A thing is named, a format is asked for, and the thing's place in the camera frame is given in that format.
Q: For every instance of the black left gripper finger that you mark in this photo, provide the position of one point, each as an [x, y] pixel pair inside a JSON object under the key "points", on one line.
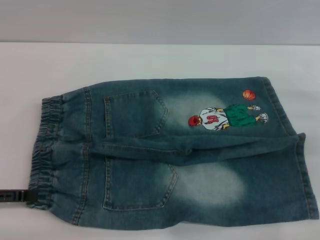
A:
{"points": [[15, 195]]}

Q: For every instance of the blue denim shorts basketball print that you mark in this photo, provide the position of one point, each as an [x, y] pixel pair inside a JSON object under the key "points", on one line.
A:
{"points": [[140, 180]]}

